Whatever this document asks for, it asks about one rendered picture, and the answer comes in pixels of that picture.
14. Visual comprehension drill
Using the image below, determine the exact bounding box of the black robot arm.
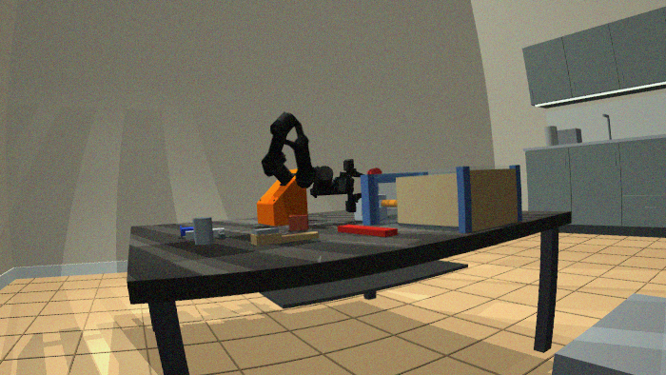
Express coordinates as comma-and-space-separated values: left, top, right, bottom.
262, 112, 354, 198

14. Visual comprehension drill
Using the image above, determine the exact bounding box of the dark grey flat shelf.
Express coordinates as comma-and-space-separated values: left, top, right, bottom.
260, 260, 468, 308

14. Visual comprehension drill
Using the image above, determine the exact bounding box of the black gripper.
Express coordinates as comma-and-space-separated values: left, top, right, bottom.
331, 159, 365, 212

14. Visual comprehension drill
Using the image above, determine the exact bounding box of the grey cylinder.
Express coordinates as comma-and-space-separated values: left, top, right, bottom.
192, 217, 214, 245

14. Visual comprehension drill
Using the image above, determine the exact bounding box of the red flat bar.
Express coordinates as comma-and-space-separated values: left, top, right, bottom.
338, 226, 398, 237

